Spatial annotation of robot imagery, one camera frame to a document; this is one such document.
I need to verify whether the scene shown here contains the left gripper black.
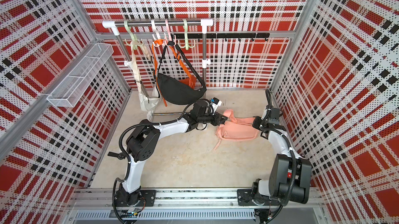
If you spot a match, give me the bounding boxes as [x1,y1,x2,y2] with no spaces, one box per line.
[198,111,228,126]

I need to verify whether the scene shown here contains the pink fanny pack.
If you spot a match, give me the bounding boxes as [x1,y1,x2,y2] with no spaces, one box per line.
[214,109,260,151]

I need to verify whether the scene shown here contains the orange fanny pack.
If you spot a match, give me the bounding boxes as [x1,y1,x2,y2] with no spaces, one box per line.
[151,44,198,105]

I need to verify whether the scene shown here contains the black fanny pack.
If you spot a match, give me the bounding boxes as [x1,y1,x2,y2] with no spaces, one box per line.
[156,46,207,105]

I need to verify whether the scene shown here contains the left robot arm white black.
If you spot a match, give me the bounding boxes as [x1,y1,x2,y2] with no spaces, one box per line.
[108,98,228,207]

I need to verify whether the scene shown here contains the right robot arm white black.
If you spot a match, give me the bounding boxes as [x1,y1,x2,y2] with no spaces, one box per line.
[252,106,312,206]

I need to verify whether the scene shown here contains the light green hook right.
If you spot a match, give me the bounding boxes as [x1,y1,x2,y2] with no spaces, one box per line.
[178,19,196,50]

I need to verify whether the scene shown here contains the light green hook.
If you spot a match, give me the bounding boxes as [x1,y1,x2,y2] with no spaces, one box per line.
[124,20,144,50]
[178,19,196,50]

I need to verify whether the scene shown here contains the pink hook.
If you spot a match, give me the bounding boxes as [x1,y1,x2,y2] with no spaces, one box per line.
[165,19,176,46]

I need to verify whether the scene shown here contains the white hook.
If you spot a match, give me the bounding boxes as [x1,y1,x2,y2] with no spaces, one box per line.
[151,19,164,47]

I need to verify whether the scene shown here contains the light green hook left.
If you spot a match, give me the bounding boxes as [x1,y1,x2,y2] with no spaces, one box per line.
[124,20,144,50]

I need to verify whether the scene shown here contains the cream fanny pack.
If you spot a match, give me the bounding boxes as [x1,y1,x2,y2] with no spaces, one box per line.
[125,40,162,112]

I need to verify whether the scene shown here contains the garment rack steel white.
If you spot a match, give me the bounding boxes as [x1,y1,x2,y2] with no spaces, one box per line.
[102,19,214,116]

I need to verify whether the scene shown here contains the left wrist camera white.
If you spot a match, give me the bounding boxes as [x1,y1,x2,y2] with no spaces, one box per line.
[211,97,222,107]

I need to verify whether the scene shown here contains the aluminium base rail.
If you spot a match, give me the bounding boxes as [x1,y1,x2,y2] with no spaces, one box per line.
[62,188,330,224]

